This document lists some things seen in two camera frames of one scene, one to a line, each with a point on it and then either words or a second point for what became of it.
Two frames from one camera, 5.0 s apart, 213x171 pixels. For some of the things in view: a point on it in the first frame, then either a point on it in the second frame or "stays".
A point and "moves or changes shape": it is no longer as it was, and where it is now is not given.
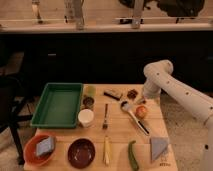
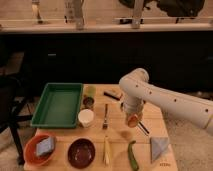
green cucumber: x=132 y=157 stays
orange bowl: x=39 y=149 stays
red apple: x=141 y=112 moves or changes shape
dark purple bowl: x=81 y=153 stays
